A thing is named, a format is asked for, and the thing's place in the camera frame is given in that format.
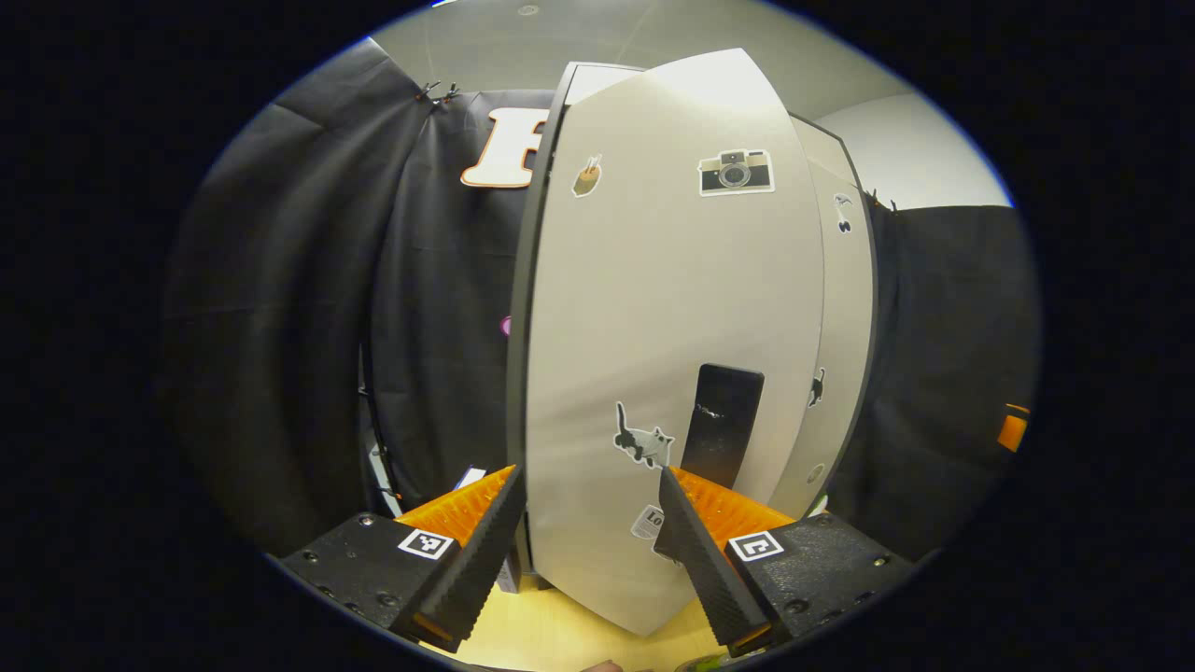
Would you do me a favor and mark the black door handle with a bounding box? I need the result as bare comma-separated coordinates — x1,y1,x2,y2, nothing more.
680,364,765,489

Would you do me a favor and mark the white cabinet door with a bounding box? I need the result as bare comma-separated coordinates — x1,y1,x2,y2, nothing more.
766,117,879,519
523,49,827,637

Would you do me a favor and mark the white and grey cabinet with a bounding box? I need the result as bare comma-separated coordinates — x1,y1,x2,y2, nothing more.
504,61,883,594

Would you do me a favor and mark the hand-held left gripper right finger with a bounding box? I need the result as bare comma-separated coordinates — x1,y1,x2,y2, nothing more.
654,465,916,657

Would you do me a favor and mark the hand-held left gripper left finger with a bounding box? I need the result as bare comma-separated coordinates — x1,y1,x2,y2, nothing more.
278,464,527,652

